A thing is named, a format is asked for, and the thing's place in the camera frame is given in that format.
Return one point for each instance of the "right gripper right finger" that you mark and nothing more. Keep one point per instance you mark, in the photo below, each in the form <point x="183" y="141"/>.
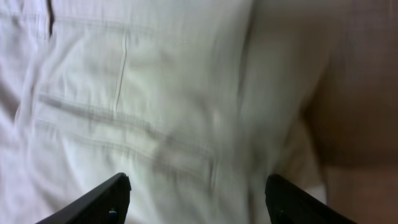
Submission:
<point x="288" y="204"/>

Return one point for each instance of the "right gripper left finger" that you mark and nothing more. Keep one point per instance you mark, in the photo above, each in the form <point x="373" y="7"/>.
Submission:
<point x="106" y="204"/>

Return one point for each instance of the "beige shorts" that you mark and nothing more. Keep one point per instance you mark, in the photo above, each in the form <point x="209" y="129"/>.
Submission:
<point x="196" y="101"/>

